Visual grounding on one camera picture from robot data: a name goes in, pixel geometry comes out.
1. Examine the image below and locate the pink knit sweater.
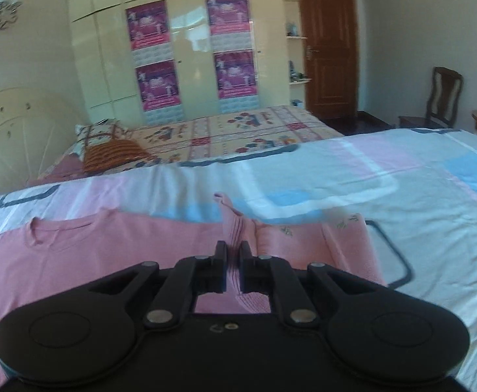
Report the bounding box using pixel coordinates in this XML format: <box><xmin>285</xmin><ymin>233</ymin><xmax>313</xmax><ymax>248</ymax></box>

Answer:
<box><xmin>0</xmin><ymin>194</ymin><xmax>383</xmax><ymax>386</ymax></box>

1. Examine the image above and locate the cartoon print yellow bedsheet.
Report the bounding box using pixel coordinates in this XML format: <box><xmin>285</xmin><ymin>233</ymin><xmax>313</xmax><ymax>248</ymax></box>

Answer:
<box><xmin>126</xmin><ymin>105</ymin><xmax>342</xmax><ymax>165</ymax></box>

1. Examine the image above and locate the orange knitted cushion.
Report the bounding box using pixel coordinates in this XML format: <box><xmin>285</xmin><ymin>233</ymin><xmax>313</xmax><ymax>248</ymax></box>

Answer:
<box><xmin>83</xmin><ymin>139</ymin><xmax>154</xmax><ymax>174</ymax></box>

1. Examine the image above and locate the patterned white pillow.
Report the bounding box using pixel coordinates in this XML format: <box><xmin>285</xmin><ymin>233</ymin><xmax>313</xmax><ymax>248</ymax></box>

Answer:
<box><xmin>72</xmin><ymin>119</ymin><xmax>127</xmax><ymax>161</ymax></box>

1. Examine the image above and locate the pastel patchwork bed quilt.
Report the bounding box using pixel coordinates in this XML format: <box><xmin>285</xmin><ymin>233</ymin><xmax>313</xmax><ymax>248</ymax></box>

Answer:
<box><xmin>0</xmin><ymin>129</ymin><xmax>477</xmax><ymax>391</ymax></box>

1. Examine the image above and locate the lower left purple poster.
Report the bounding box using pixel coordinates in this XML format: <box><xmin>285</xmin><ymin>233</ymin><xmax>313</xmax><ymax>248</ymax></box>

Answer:
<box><xmin>135</xmin><ymin>60</ymin><xmax>181</xmax><ymax>111</ymax></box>

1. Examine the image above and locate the purple poster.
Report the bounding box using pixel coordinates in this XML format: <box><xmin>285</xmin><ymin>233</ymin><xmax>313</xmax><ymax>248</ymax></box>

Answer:
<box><xmin>135</xmin><ymin>60</ymin><xmax>181</xmax><ymax>111</ymax></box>
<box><xmin>206</xmin><ymin>0</ymin><xmax>250</xmax><ymax>36</ymax></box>
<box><xmin>213</xmin><ymin>51</ymin><xmax>257</xmax><ymax>99</ymax></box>
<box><xmin>126</xmin><ymin>0</ymin><xmax>170</xmax><ymax>51</ymax></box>

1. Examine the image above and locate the lower right purple poster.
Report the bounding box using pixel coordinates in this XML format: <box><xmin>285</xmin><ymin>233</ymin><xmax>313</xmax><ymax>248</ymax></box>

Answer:
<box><xmin>213</xmin><ymin>51</ymin><xmax>257</xmax><ymax>99</ymax></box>

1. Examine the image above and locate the cream round headboard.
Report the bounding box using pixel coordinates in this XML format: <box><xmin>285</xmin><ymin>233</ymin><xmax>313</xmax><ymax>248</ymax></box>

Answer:
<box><xmin>0</xmin><ymin>87</ymin><xmax>87</xmax><ymax>194</ymax></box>

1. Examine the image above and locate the brown wooden door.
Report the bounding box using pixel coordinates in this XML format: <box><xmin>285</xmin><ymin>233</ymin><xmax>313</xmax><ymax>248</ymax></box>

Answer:
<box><xmin>300</xmin><ymin>0</ymin><xmax>358</xmax><ymax>120</ymax></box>

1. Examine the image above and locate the cream glossy wardrobe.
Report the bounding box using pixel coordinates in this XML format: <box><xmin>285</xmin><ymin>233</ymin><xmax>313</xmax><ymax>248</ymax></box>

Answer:
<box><xmin>67</xmin><ymin>0</ymin><xmax>290</xmax><ymax>126</ymax></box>

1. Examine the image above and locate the cream corner shelf unit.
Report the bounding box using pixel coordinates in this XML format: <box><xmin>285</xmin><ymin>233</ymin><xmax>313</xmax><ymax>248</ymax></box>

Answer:
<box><xmin>283</xmin><ymin>0</ymin><xmax>311</xmax><ymax>109</ymax></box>

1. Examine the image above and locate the upper left purple poster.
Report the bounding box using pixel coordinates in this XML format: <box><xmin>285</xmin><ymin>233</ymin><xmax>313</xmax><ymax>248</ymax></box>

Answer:
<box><xmin>126</xmin><ymin>0</ymin><xmax>170</xmax><ymax>51</ymax></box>

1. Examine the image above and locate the dark wooden chair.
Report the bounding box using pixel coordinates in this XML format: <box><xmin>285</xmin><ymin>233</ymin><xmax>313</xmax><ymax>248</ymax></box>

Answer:
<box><xmin>399</xmin><ymin>66</ymin><xmax>464</xmax><ymax>129</ymax></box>

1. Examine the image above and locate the upper right purple poster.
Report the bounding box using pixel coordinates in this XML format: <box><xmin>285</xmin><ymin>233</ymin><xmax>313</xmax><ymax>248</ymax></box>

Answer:
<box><xmin>206</xmin><ymin>0</ymin><xmax>250</xmax><ymax>36</ymax></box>

